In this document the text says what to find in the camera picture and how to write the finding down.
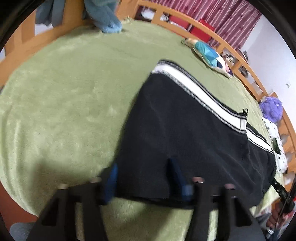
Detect left red chair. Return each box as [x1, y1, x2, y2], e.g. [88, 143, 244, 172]
[168, 15, 190, 31]

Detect light blue fleece garment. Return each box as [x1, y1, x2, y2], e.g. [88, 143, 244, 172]
[35, 0, 122, 33]

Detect green plush bed blanket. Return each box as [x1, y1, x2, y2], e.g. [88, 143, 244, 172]
[0, 19, 287, 241]

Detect geometric patterned cushion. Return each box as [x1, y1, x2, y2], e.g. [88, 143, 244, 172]
[181, 38, 233, 78]

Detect dark red striped curtain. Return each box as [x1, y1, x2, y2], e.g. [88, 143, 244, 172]
[154, 0, 261, 49]

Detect wooden bed frame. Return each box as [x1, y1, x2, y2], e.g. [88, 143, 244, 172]
[0, 0, 296, 163]

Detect person's right hand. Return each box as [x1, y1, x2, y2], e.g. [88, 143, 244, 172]
[266, 202, 288, 232]

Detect dark green item on pillow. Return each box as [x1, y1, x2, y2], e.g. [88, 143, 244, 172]
[271, 138, 281, 155]

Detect black pants with white stripe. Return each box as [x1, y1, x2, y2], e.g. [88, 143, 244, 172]
[114, 60, 275, 207]

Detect purple plush toy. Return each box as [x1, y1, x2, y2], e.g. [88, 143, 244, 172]
[259, 97, 283, 123]

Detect white floral pillow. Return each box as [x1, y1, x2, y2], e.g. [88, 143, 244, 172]
[262, 117, 288, 174]

